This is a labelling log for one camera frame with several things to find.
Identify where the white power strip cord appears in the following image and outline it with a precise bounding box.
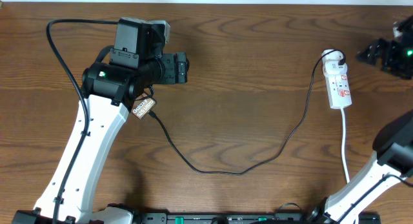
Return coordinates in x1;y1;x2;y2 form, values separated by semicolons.
339;108;360;224

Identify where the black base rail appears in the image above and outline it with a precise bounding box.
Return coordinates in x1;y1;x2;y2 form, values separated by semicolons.
132;212;313;224

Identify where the Samsung Galaxy smartphone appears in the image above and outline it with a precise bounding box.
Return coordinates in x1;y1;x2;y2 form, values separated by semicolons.
131;96;157;120

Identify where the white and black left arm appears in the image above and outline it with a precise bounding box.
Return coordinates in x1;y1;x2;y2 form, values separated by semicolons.
13;17;189;223

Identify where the black charger cable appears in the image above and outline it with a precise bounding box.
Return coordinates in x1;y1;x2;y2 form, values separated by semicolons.
147;49;347;176

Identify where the white power strip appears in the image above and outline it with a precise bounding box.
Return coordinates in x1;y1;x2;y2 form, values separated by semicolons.
321;49;352;110

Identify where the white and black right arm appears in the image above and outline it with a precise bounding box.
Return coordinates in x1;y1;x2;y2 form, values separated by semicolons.
306;17;412;223

